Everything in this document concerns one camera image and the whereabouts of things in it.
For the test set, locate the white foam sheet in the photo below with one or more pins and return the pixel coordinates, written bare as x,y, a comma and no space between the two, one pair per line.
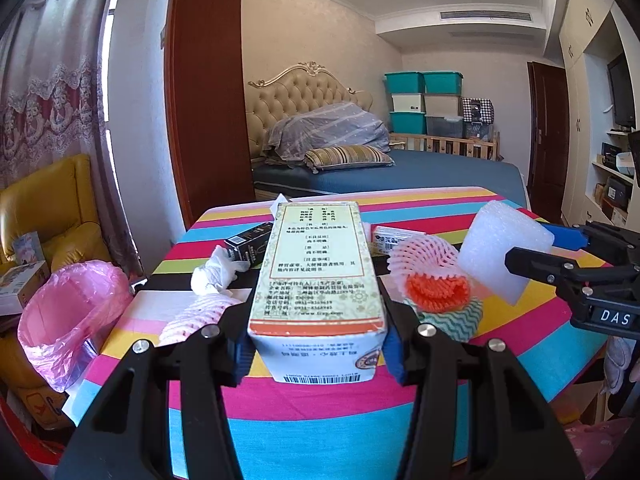
500,250

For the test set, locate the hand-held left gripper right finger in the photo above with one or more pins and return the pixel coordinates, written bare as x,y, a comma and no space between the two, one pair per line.
392,360

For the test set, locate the white box with red label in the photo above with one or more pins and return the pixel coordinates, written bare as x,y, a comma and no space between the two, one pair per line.
397,237

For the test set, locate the bed with blue sheet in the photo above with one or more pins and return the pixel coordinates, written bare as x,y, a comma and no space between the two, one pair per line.
440,175

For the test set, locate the yellow leather armchair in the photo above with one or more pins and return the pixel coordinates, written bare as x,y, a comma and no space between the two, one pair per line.
60,200

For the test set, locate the beige tufted headboard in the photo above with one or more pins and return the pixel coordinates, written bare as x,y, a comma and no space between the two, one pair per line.
300,95

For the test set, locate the white paper scrap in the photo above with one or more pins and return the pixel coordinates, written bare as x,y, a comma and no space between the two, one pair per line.
279,205

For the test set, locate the pink lace curtain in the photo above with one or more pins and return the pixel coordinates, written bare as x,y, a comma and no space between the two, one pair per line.
50,85

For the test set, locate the flat printed cardboard box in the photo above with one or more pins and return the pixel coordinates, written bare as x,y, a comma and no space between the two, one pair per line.
22,285

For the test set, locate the red bag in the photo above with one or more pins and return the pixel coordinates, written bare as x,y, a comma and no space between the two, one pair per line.
12,430

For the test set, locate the stack of plastic storage boxes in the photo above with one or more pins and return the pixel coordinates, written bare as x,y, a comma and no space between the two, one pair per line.
425,105

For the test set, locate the bin with pink bag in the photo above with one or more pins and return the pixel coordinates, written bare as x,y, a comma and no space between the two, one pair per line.
75,310

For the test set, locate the ceiling air vent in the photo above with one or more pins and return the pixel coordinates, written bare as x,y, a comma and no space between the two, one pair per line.
466,15

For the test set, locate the orange foam fruit net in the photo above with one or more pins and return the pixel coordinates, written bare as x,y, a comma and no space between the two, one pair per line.
437,292

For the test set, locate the black television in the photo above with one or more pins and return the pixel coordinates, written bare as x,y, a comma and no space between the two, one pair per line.
621,92

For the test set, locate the black white checked bag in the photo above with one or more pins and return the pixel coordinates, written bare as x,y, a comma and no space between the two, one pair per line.
477,110

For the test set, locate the crumpled white tissue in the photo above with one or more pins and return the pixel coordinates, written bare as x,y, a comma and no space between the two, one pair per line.
217,270

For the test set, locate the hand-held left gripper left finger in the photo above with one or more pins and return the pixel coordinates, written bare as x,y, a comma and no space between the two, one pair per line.
242,362

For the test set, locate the beige printed medicine carton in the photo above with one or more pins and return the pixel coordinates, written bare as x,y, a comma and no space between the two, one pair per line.
310,260

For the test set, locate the pink patterned cloth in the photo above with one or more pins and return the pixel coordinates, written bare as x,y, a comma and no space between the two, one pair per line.
595,450

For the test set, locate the brown cardboard box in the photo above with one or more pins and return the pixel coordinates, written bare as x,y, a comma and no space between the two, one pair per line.
42,407

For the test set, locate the striped pillow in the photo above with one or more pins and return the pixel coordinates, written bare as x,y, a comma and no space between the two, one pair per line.
347,156

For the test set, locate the person's right hand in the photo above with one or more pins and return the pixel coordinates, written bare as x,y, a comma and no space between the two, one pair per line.
617,365

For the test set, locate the white wall cabinet unit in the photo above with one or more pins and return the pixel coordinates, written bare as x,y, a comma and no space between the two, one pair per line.
580,60

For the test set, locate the grey folded duvet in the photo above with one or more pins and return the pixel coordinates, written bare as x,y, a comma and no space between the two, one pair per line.
330,130

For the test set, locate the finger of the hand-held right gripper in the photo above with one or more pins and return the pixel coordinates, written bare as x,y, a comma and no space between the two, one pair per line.
540,262
565,237

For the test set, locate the wooden crib rail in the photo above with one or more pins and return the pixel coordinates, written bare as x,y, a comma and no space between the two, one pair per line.
450,144

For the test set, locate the small black box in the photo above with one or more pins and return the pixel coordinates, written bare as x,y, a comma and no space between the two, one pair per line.
250,242

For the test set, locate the dark wooden door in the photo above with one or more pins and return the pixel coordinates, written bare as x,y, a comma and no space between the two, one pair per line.
545,140

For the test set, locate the white pink foam fruit net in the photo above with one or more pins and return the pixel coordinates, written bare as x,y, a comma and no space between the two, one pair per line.
200,315
425,257

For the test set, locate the brown wooden door frame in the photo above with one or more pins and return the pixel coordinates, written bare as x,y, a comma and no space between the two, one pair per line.
210,110

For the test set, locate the teal wavy patterned cloth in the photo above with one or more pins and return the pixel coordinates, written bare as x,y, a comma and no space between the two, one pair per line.
455,320

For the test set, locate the striped tablecloth table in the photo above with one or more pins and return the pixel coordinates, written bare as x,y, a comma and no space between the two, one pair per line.
525,320

